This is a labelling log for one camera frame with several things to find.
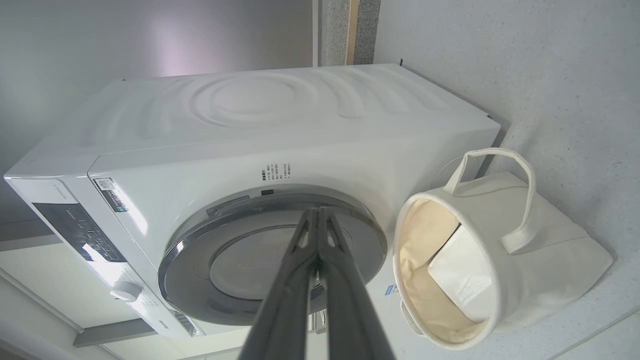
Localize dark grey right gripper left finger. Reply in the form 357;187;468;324
239;207;321;360

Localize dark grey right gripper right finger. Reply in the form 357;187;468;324
319;206;396;360

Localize round chrome washing machine door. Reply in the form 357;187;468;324
158;184;388;327

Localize white washing machine dial knob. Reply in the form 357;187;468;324
110;281;143;303

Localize white front-load washing machine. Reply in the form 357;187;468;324
4;63;502;346

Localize cream fabric laundry basket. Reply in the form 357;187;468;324
392;148;614;351

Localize grey and white info sticker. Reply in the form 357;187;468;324
94;177;128;213

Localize black washing machine control panel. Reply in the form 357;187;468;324
32;202;127;263

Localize wooden trim strip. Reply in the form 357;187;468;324
345;0;360;66

